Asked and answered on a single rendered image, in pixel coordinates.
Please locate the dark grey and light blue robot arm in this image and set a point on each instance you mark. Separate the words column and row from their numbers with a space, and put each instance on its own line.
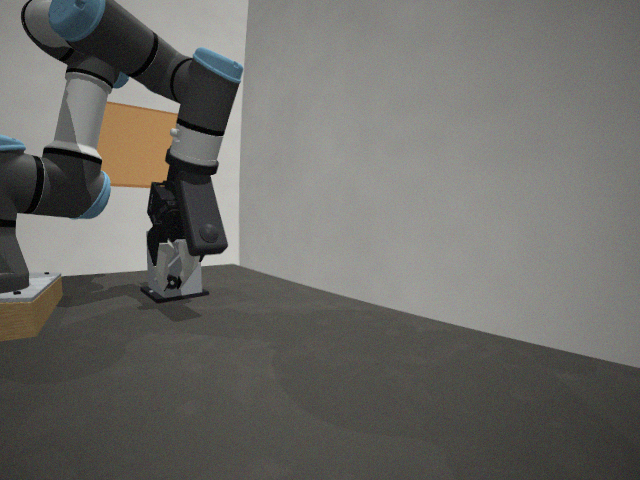
column 67, row 180

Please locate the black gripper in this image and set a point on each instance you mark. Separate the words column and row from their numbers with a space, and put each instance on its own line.
column 165, row 206

